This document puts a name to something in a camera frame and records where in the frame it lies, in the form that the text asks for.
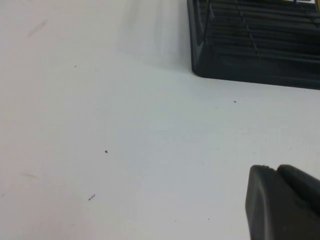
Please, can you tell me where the black plastic drip tray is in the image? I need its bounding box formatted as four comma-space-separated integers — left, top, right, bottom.
186, 0, 320, 90

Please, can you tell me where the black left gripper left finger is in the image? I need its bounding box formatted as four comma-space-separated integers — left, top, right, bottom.
244, 164, 320, 240

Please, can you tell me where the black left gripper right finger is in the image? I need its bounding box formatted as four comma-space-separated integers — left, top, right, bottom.
276, 164, 320, 219

